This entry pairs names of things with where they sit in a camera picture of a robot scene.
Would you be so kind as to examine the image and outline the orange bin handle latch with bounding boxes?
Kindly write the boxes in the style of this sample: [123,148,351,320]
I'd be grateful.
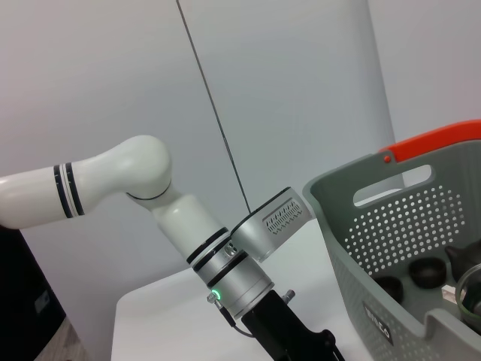
[378,120,481,165]

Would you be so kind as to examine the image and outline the dark clay teapot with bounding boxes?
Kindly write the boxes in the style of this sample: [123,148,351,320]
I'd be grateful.
[444,240,481,283]

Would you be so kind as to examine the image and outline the small dark clay cup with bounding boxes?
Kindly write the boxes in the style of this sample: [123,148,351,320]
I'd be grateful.
[408,257,447,290]
[374,276,405,302]

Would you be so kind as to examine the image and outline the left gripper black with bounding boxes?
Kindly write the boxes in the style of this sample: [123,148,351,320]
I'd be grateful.
[240,289,346,361]

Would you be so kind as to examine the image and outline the grey perforated storage bin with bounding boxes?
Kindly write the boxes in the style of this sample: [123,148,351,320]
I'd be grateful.
[302,138,481,361]

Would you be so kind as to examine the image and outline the left wrist camera housing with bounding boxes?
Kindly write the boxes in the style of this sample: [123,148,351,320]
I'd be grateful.
[229,187,313,263]

